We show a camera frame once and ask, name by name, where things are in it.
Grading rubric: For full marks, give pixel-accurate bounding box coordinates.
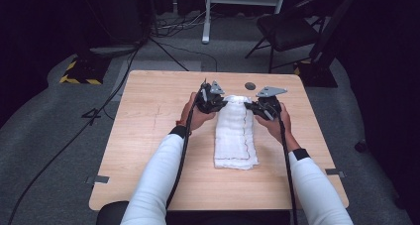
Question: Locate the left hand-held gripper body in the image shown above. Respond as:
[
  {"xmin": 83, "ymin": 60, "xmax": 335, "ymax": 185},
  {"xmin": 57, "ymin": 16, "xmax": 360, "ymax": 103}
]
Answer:
[{"xmin": 194, "ymin": 79, "xmax": 229, "ymax": 115}]

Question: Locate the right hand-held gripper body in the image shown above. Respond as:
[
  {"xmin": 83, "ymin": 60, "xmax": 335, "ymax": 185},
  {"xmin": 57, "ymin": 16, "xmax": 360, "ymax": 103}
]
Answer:
[{"xmin": 255, "ymin": 85, "xmax": 288, "ymax": 121}]

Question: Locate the white towel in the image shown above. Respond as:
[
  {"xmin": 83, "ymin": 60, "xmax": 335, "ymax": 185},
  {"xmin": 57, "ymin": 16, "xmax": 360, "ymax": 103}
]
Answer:
[{"xmin": 213, "ymin": 94, "xmax": 261, "ymax": 170}]

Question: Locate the person's left hand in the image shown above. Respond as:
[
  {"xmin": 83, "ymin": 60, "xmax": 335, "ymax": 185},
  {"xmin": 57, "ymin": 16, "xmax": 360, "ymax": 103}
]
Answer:
[{"xmin": 179, "ymin": 91, "xmax": 217, "ymax": 132}]

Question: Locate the person's right hand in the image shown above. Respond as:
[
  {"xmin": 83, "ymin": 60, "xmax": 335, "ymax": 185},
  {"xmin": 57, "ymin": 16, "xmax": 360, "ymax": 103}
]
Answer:
[{"xmin": 255, "ymin": 101, "xmax": 293, "ymax": 144}]

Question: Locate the black stand with striped base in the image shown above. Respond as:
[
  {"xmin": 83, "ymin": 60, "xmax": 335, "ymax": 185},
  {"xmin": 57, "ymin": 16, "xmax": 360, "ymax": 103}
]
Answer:
[{"xmin": 292, "ymin": 0, "xmax": 363, "ymax": 88}]

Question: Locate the black folding chair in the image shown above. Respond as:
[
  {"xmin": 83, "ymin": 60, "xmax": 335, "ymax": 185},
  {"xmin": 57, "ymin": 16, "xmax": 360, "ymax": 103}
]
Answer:
[{"xmin": 245, "ymin": 0, "xmax": 331, "ymax": 74}]

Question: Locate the grey tape strip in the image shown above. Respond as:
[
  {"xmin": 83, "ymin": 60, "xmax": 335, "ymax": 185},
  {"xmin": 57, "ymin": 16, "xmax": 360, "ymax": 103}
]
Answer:
[
  {"xmin": 324, "ymin": 168, "xmax": 347, "ymax": 179},
  {"xmin": 85, "ymin": 173, "xmax": 111, "ymax": 185}
]

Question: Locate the black caster wheel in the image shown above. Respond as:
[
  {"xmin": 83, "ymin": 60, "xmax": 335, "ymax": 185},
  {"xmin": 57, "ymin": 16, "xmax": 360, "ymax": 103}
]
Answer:
[{"xmin": 354, "ymin": 139, "xmax": 368, "ymax": 154}]

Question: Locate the black base with yellow stripes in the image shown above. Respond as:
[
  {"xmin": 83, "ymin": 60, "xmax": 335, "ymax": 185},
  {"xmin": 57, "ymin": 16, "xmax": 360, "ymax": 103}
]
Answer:
[{"xmin": 58, "ymin": 55, "xmax": 112, "ymax": 86}]

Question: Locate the dark equipment cabinet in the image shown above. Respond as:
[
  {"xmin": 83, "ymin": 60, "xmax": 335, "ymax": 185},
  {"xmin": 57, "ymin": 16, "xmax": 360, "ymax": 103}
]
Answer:
[{"xmin": 80, "ymin": 0, "xmax": 154, "ymax": 49}]

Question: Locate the black round stool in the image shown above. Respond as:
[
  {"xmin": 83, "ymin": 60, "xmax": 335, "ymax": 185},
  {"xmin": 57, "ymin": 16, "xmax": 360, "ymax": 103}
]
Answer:
[{"xmin": 95, "ymin": 200, "xmax": 131, "ymax": 225}]

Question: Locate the thin black floor cable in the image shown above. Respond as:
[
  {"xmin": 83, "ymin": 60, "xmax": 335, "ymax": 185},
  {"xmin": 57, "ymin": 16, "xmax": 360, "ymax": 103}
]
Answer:
[{"xmin": 148, "ymin": 36, "xmax": 220, "ymax": 72}]

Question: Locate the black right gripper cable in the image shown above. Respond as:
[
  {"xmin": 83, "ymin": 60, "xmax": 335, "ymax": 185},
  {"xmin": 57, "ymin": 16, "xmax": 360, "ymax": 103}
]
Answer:
[{"xmin": 277, "ymin": 114, "xmax": 299, "ymax": 225}]

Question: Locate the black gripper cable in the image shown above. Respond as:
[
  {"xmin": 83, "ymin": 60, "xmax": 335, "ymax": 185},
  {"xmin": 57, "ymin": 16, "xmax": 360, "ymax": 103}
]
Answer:
[
  {"xmin": 277, "ymin": 114, "xmax": 299, "ymax": 225},
  {"xmin": 164, "ymin": 85, "xmax": 204, "ymax": 210}
]

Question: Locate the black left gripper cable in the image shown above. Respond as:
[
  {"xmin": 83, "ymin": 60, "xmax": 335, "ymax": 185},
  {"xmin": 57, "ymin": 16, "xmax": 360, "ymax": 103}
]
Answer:
[{"xmin": 164, "ymin": 85, "xmax": 204, "ymax": 210}]

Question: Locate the bundle of floor cables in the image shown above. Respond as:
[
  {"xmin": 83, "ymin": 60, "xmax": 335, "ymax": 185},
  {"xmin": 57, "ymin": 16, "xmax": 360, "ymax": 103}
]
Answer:
[{"xmin": 151, "ymin": 10, "xmax": 212, "ymax": 39}]

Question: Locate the long black floor cable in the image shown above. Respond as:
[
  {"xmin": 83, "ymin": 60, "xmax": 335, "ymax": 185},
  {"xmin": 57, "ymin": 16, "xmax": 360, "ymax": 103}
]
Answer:
[{"xmin": 7, "ymin": 46, "xmax": 142, "ymax": 225}]

